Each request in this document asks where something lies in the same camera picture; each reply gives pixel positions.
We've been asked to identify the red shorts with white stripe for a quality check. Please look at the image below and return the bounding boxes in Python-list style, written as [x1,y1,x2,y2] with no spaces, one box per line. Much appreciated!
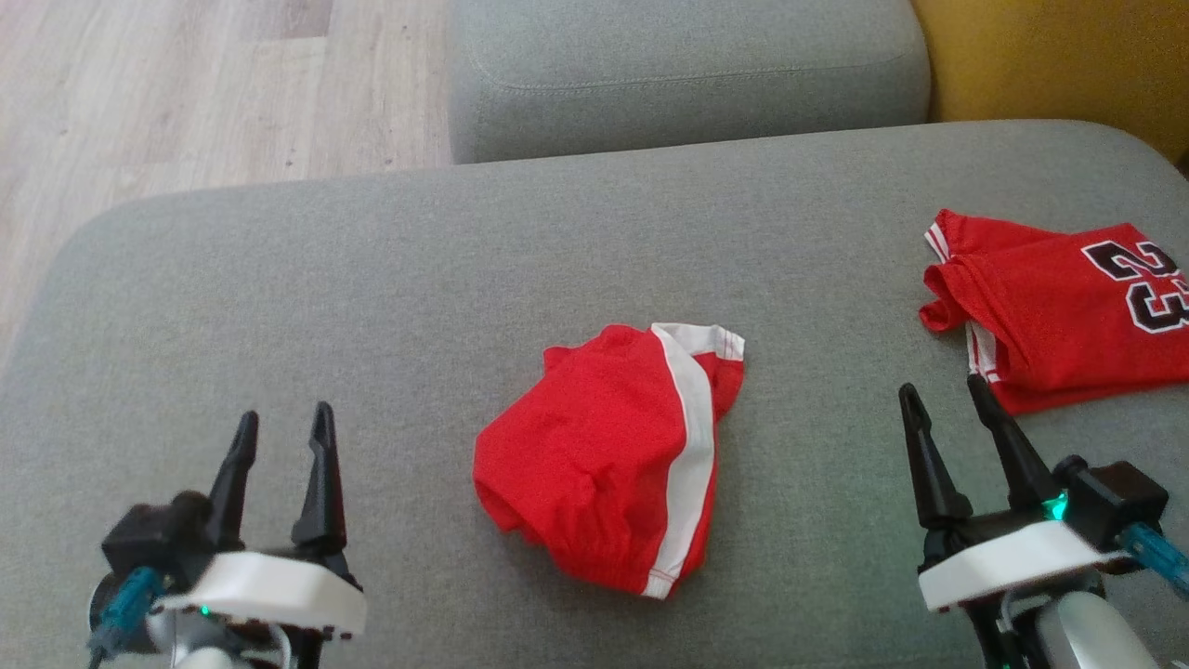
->
[472,321,747,600]

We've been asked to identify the grey and yellow sofa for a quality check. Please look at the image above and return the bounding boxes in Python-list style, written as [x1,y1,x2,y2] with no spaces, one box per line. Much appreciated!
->
[0,119,1189,669]

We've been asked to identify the teal camera cable plug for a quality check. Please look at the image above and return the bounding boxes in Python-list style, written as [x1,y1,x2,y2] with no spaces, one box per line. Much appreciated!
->
[1119,520,1189,598]
[88,567,166,656]

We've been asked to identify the teal left camera cable plug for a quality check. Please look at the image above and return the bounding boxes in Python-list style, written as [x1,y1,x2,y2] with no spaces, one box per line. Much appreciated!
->
[88,567,166,656]

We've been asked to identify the grey sofa seat cushion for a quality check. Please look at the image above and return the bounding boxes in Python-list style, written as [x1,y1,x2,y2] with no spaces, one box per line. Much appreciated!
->
[448,0,933,166]

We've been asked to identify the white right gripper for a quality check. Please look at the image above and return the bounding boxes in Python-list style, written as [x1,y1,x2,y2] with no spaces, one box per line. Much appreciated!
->
[897,373,1127,615]

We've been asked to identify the red jersey with white sleeves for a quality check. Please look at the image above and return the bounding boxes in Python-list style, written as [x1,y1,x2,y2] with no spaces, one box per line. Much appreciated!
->
[918,208,1189,416]

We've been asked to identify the teal right camera cable plug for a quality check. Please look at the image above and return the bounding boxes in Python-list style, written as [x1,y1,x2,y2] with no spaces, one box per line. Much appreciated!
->
[1119,520,1189,598]

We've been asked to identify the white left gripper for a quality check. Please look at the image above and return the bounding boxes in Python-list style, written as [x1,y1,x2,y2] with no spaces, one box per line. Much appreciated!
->
[151,400,369,644]

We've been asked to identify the yellow sofa backrest cushion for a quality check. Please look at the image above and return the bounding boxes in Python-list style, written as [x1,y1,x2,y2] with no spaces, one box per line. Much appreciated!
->
[910,0,1189,166]

